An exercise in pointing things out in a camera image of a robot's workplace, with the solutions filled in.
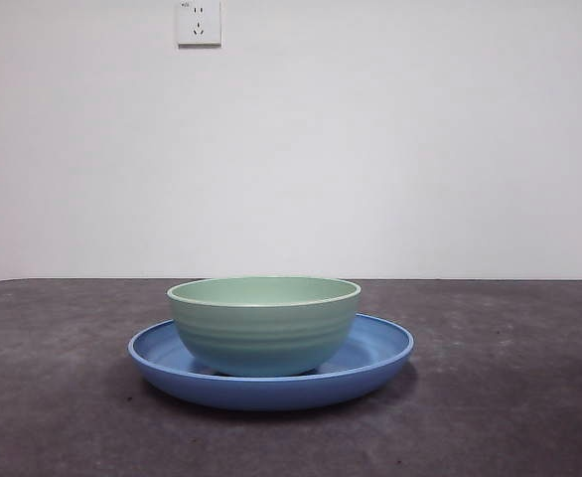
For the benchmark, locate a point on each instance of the green ribbed bowl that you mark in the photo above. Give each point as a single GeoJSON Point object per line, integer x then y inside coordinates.
{"type": "Point", "coordinates": [263, 338]}

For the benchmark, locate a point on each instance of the blue round plate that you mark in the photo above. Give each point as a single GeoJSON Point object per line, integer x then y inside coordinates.
{"type": "Point", "coordinates": [271, 395]}

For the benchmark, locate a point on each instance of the white wall socket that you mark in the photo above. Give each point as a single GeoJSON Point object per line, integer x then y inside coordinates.
{"type": "Point", "coordinates": [198, 25]}

